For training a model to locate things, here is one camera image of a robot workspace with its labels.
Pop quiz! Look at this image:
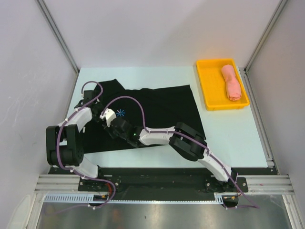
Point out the rolled pink t-shirt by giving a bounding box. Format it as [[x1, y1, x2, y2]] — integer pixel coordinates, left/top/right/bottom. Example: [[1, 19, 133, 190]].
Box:
[[221, 65, 242, 101]]

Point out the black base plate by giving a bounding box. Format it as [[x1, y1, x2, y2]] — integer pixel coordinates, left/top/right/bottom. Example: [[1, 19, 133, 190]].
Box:
[[49, 166, 278, 201]]

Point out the right aluminium frame post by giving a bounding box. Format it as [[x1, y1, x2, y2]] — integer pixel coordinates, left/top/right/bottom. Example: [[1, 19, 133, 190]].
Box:
[[244, 0, 289, 72]]

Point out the white slotted cable duct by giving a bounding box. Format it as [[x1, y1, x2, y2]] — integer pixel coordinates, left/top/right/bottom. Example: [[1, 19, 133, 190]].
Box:
[[44, 194, 224, 205]]

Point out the yellow plastic tray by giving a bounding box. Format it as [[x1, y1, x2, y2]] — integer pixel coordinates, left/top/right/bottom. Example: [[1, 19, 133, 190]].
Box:
[[196, 59, 250, 111]]

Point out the black t-shirt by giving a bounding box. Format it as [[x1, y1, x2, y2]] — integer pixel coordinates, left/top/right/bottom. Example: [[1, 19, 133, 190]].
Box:
[[82, 79, 204, 154]]

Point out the aluminium frame post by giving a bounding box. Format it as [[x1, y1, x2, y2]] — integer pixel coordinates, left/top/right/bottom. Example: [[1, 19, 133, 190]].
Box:
[[244, 0, 289, 72], [34, 0, 80, 73]]

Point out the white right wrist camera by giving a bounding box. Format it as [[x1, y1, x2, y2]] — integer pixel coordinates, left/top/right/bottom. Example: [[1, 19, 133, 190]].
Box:
[[100, 108, 117, 127]]

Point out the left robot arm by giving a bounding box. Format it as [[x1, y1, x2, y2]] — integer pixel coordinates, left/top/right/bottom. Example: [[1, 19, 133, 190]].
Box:
[[46, 90, 105, 191]]

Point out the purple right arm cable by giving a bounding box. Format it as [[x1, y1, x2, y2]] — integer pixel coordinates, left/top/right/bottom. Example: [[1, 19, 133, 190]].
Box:
[[101, 95, 260, 209]]

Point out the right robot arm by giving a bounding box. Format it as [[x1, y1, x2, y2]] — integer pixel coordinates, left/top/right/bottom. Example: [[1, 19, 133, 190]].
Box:
[[103, 117, 237, 191]]

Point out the left aluminium frame post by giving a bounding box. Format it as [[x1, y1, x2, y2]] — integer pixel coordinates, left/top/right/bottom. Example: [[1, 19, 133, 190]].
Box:
[[34, 0, 80, 73]]

